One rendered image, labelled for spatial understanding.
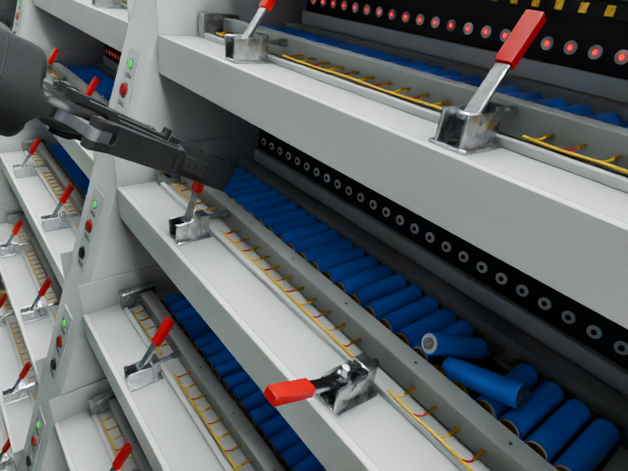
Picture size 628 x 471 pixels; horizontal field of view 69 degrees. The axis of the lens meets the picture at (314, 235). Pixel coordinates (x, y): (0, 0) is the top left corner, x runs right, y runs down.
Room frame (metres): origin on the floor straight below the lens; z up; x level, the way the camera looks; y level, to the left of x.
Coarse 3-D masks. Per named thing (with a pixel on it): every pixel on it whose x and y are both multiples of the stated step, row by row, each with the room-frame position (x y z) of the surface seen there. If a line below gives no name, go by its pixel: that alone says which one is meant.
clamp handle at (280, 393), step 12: (348, 372) 0.29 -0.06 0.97; (276, 384) 0.25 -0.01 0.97; (288, 384) 0.26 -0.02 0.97; (300, 384) 0.26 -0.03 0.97; (312, 384) 0.27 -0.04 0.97; (324, 384) 0.28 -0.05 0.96; (336, 384) 0.28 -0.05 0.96; (264, 396) 0.25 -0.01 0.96; (276, 396) 0.24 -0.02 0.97; (288, 396) 0.25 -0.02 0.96; (300, 396) 0.26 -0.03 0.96; (312, 396) 0.27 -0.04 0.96
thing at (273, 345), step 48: (192, 144) 0.63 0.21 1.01; (240, 144) 0.69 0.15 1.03; (144, 192) 0.57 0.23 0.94; (144, 240) 0.52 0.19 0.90; (384, 240) 0.50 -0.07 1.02; (192, 288) 0.43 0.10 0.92; (240, 288) 0.41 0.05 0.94; (288, 288) 0.42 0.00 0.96; (480, 288) 0.41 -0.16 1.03; (240, 336) 0.36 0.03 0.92; (288, 336) 0.35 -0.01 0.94; (336, 336) 0.37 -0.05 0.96; (624, 384) 0.33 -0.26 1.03; (336, 432) 0.27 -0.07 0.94; (384, 432) 0.28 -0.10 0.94
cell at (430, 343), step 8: (424, 336) 0.34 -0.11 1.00; (432, 336) 0.33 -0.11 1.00; (440, 336) 0.33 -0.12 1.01; (448, 336) 0.34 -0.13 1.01; (456, 336) 0.35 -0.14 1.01; (464, 336) 0.36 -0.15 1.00; (424, 344) 0.33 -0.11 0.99; (432, 344) 0.33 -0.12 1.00; (440, 344) 0.33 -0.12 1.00; (448, 344) 0.33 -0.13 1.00; (456, 344) 0.34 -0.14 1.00; (464, 344) 0.35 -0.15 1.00; (472, 344) 0.35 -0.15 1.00; (480, 344) 0.36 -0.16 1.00; (424, 352) 0.33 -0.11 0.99; (432, 352) 0.33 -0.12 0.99; (440, 352) 0.33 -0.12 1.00; (448, 352) 0.33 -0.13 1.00; (456, 352) 0.34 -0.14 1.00; (464, 352) 0.34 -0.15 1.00; (472, 352) 0.35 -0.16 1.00; (480, 352) 0.36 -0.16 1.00
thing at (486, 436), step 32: (256, 224) 0.49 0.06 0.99; (288, 256) 0.44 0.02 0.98; (320, 288) 0.39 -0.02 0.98; (352, 320) 0.36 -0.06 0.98; (384, 352) 0.33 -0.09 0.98; (416, 352) 0.33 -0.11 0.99; (416, 384) 0.31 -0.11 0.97; (448, 384) 0.30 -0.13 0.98; (416, 416) 0.29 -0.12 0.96; (448, 416) 0.29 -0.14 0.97; (480, 416) 0.28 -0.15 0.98; (448, 448) 0.27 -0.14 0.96; (480, 448) 0.27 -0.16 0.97; (512, 448) 0.26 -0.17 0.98
